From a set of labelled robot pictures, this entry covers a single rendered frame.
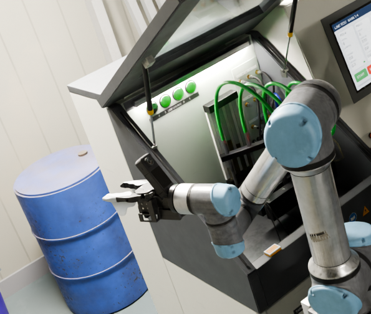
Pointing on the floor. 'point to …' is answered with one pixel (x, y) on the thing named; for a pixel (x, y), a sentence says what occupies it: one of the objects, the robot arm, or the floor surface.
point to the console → (325, 61)
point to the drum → (80, 232)
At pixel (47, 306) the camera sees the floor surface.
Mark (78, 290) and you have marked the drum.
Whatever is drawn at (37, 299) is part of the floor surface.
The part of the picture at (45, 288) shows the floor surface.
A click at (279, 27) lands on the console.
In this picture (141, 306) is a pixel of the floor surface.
